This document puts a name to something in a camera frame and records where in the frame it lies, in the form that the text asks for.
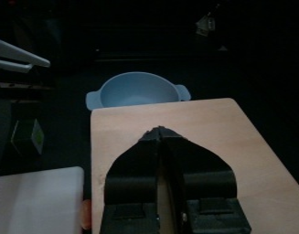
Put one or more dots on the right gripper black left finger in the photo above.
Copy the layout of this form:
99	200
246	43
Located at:
131	182

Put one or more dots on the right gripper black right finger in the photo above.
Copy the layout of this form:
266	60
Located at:
208	189

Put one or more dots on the light wooden board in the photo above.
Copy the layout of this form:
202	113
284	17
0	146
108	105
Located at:
240	137

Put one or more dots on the white flat board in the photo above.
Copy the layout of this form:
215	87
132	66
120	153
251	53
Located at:
37	201

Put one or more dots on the black and green box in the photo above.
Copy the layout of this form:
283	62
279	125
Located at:
35	137

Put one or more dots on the white metal bar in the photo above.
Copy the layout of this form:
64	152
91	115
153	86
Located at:
8	65
16	53

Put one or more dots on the grey hanging tag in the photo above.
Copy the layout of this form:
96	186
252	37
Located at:
204	25

